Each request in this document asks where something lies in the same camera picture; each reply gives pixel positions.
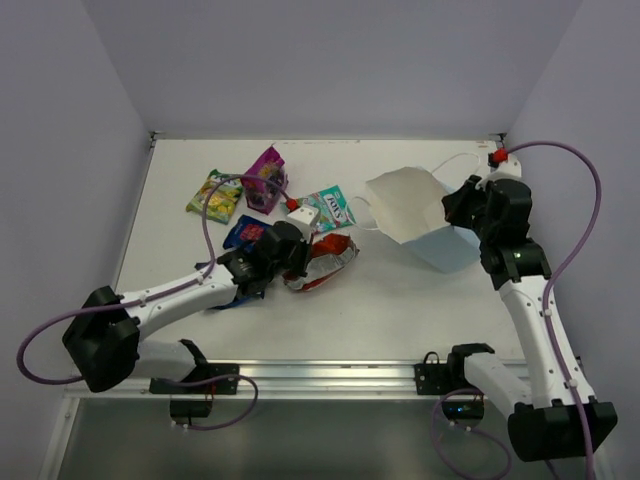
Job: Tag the right base control box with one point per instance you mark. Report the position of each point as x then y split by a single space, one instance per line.
465 411

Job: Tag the light blue paper bag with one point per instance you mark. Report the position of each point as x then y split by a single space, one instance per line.
405 205

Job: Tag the orange red chips bag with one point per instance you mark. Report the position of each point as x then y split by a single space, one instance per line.
329 255

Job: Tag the purple snack packet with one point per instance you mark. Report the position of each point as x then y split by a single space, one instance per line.
264 180

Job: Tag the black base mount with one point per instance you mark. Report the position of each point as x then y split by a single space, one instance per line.
212 379
432 375

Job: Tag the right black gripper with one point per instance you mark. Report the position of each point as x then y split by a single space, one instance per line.
455 202

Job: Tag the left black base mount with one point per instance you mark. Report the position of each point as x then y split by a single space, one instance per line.
212 379

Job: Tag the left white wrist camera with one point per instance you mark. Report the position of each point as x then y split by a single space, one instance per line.
304 218

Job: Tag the left base control box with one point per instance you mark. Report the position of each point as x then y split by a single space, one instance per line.
185 411

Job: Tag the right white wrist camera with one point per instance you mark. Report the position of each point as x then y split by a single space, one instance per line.
501 166

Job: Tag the base control box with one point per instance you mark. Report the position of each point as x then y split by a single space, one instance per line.
465 411
185 411

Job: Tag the blue red snack packet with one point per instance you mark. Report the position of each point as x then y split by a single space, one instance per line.
247 230

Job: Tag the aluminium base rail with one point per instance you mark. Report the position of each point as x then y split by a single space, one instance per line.
304 380

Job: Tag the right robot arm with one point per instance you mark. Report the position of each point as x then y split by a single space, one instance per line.
556 414

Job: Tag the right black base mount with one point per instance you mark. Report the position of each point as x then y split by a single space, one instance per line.
432 375

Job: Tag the blue Kettle chips bag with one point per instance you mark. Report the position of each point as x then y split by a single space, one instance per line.
237 301

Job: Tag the green red snack packet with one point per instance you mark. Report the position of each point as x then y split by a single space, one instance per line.
332 207

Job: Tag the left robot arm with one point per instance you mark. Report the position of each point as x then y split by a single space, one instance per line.
108 338

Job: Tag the yellow green candy packet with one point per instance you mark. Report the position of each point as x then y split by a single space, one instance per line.
218 197

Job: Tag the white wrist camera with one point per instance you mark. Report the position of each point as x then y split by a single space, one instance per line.
304 218
501 166

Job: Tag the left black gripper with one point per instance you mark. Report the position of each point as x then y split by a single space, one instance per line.
301 256

